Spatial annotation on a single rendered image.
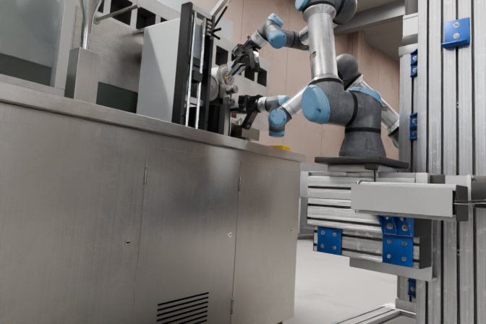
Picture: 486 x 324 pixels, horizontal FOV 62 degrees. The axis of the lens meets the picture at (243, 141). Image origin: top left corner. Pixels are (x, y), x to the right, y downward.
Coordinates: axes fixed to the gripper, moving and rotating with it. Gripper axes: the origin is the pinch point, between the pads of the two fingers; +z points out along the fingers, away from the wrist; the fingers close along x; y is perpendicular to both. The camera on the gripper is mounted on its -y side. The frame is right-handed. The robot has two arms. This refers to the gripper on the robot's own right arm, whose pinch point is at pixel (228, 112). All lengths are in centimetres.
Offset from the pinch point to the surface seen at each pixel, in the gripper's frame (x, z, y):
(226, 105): 10.5, -7.2, 0.5
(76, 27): 70, 30, 25
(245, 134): -7.1, -6.5, -10.5
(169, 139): 66, -29, -25
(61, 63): 104, -26, -9
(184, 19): 49, -13, 28
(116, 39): 50, 30, 27
